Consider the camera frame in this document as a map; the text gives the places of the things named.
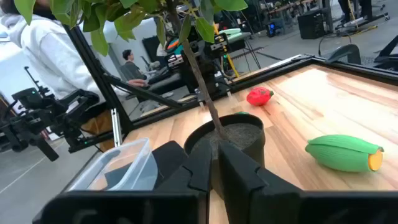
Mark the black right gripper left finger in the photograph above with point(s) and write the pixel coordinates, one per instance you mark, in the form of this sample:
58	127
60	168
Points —
200	168

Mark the person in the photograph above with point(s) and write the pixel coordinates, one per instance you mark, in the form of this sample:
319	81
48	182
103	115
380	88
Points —
130	68
53	53

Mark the small black box blue light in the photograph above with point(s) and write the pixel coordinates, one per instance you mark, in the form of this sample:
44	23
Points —
273	28

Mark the black background robot arm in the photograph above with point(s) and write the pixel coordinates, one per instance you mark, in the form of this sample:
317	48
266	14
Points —
46	115

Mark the black computer tower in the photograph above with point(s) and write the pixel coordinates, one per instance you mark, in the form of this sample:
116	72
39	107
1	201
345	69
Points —
311	24

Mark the green toy corn cob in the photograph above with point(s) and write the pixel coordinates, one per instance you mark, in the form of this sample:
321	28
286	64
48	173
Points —
339	154

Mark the green plant in black pot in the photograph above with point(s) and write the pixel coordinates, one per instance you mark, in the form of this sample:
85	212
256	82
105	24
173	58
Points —
239	133

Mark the dark green toy watermelon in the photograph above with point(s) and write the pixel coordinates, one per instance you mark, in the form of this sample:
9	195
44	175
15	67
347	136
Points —
241	113

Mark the clear plastic tupperware container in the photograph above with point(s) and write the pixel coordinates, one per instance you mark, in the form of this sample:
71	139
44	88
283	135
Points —
130	168

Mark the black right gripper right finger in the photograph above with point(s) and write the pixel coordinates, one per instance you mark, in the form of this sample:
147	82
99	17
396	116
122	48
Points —
242	186

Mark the black cloth mat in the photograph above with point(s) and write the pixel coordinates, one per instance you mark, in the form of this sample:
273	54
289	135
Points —
169	158

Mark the black aluminium table frame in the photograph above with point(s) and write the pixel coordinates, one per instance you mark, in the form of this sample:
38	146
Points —
99	77

